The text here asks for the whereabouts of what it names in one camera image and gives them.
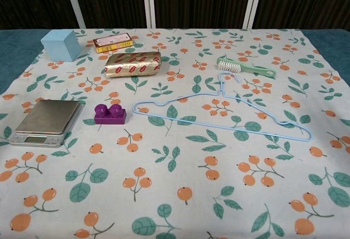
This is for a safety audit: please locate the purple two-stud building block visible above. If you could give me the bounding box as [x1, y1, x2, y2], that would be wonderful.
[94, 103, 127, 125]

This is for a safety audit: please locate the silver digital kitchen scale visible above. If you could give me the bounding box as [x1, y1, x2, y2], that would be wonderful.
[10, 99, 84, 148]

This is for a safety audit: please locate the floral fruit print tablecloth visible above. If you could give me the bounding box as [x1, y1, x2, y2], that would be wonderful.
[0, 28, 350, 239]

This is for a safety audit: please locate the gold foil wrapped package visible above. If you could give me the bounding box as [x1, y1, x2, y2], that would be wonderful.
[104, 51, 162, 79]

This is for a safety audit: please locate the green scrubbing brush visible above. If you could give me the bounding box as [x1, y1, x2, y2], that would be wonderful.
[217, 55, 277, 77]

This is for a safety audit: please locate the red yellow flat carton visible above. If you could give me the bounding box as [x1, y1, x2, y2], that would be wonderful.
[92, 32, 135, 54]

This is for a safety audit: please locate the light blue cube box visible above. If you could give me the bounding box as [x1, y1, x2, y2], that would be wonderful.
[40, 29, 80, 62]

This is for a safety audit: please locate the light blue wire hanger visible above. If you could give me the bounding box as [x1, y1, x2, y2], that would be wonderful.
[132, 72, 313, 142]

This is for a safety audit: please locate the white folding screen frame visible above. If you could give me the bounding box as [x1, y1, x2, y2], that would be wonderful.
[61, 0, 265, 29]

